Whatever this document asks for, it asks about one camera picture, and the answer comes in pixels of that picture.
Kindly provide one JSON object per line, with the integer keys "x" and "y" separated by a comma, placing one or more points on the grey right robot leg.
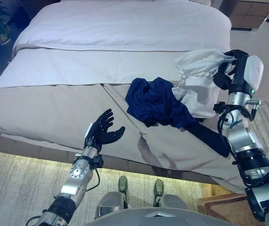
{"x": 158, "y": 187}

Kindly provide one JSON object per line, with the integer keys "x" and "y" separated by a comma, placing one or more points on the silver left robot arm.
{"x": 78, "y": 174}

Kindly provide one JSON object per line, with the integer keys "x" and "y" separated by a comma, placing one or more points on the grey robot torso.
{"x": 160, "y": 219}

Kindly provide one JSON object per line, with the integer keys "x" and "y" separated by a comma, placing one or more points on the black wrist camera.
{"x": 219, "y": 107}
{"x": 97, "y": 160}

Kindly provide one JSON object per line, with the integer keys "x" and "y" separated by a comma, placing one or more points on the silver robot legs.
{"x": 122, "y": 183}

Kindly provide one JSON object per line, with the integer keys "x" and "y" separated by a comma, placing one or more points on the brown wicker basket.
{"x": 226, "y": 209}

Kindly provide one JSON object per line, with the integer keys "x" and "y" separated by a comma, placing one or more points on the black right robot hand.
{"x": 240, "y": 73}

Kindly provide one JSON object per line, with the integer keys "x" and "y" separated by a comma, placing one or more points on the large grey striped rug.
{"x": 19, "y": 188}

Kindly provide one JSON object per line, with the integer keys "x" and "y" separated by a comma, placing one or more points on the white garment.
{"x": 200, "y": 63}

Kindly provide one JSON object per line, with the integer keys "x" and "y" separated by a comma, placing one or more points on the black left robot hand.
{"x": 101, "y": 134}

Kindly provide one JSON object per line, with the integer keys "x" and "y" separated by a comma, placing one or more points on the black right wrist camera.
{"x": 219, "y": 107}

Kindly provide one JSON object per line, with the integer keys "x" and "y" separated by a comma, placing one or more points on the large bed with bedding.
{"x": 54, "y": 106}

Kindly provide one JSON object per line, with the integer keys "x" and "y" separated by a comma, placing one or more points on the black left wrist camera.
{"x": 97, "y": 160}

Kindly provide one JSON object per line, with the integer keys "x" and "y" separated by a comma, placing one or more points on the white duvet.
{"x": 125, "y": 23}

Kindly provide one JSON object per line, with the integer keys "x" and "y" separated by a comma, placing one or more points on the brown wooden nightstand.
{"x": 249, "y": 14}

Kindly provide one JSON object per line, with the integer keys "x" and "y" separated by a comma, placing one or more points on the brown upholstered bed base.
{"x": 42, "y": 150}

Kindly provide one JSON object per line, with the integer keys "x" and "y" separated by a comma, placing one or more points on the blue garment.
{"x": 153, "y": 101}

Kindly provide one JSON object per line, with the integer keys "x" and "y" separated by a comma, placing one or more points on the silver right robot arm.
{"x": 242, "y": 139}

